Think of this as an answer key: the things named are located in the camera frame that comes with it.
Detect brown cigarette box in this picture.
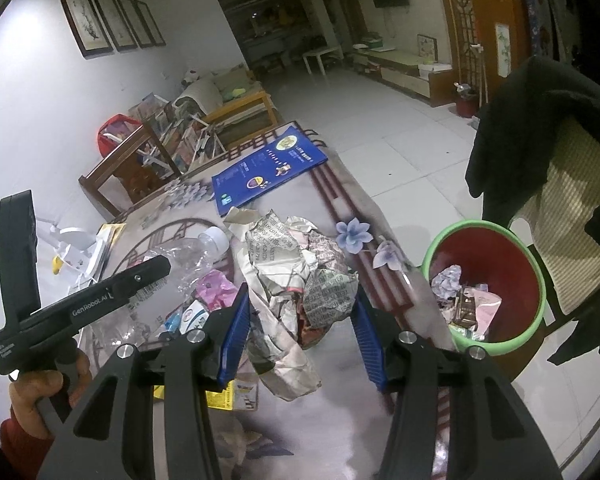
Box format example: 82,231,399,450
452,287,478,329

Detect pink packet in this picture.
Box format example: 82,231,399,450
195,269,238,311

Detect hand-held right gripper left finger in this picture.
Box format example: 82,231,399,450
36,282,253,480

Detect white table appliance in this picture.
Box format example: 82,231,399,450
35,217,112,282

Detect clear plastic bottle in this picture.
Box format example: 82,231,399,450
125,226,230,311

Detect crumpled printed paper ball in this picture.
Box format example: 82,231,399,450
430,266,463,301

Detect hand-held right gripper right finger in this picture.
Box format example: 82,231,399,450
352,287,563,480

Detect white refrigerator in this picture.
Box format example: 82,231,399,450
305,0,338,48

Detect wooden chair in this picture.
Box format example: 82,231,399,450
78,122,183,218

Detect small red bin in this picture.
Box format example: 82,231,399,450
455,92,478,120

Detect yellow envelope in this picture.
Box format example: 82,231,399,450
96,222,126,262

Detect blue book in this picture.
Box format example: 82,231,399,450
211,126,329,217

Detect red bin with green rim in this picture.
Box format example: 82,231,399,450
421,220,547,356

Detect framed picture on cabinet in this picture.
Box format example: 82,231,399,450
416,34,438,63

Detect person's left forearm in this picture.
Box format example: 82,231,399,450
0,407,57,480

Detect person's left hand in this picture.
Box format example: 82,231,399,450
9,347,93,437

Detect newspaper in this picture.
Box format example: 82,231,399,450
223,207,361,402

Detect wooden lattice partition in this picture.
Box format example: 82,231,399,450
430,0,531,106

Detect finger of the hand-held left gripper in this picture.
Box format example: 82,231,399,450
111,254,172,305

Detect small flower picture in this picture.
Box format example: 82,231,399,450
495,22,512,78

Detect large framed flower picture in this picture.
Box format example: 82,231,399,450
56,0,115,58

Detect white television cabinet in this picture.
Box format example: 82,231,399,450
352,45,456,108

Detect yellow printed packet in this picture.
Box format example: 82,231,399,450
152,377,259,412

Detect small white table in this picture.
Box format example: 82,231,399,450
301,46,344,77

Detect white and blue box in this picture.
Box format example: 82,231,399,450
162,300,212,336

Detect white rack with books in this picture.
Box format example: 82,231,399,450
130,92,226,171

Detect pink carton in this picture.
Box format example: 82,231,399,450
472,287,503,337

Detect wooden sofa with cushions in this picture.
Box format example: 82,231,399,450
172,67,281,136

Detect black jacket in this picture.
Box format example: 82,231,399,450
465,55,600,367

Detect red bag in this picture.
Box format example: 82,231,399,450
97,115,143,158

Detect chair with striped cushion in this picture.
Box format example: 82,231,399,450
510,115,600,311

